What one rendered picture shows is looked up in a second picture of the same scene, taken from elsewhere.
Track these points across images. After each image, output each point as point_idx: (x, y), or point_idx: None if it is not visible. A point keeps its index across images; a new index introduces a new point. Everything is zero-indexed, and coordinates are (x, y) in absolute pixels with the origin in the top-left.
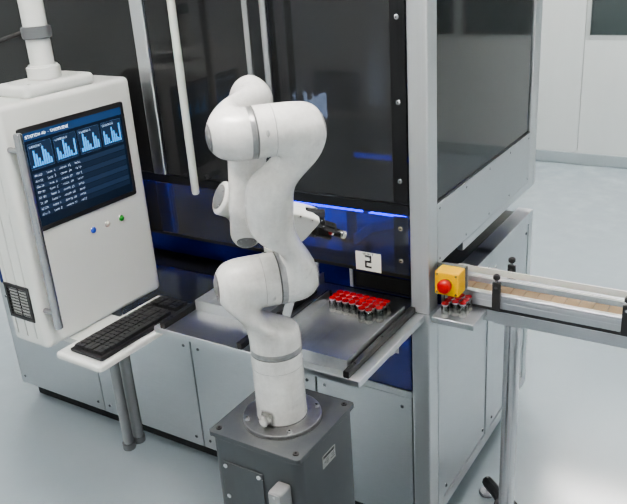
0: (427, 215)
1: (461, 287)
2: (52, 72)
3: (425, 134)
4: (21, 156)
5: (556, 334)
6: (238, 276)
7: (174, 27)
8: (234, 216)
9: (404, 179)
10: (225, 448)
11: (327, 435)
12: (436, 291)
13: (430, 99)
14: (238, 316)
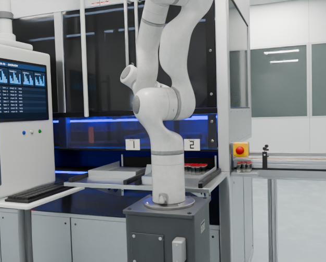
0: (227, 110)
1: (248, 152)
2: (11, 37)
3: (226, 65)
4: None
5: (301, 178)
6: (152, 92)
7: (83, 22)
8: (141, 73)
9: (213, 92)
10: (134, 222)
11: (203, 208)
12: (234, 155)
13: (227, 47)
14: (151, 118)
